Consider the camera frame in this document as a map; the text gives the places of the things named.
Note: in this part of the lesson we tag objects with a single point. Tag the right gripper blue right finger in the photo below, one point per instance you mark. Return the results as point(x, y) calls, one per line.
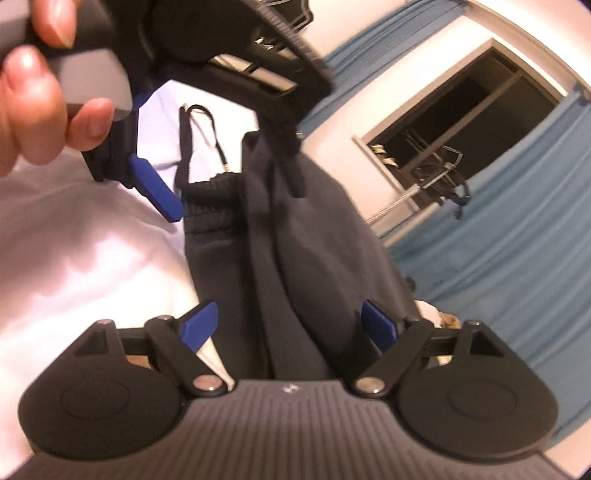
point(400, 341)

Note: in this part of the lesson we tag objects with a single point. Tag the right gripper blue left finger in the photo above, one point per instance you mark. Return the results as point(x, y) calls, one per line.
point(176, 342)

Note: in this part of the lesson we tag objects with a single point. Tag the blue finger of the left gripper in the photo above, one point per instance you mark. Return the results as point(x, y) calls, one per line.
point(281, 138)
point(150, 185)

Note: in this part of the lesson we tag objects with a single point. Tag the dark grey sweatpants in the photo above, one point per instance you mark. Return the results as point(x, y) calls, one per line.
point(289, 275)

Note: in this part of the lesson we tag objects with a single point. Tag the person's left hand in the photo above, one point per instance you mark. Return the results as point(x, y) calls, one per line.
point(34, 120)

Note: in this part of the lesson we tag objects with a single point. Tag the large blue curtain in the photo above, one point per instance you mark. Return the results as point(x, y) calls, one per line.
point(519, 259)

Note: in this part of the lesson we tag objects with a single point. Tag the dark window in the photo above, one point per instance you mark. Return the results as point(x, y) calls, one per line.
point(471, 120)

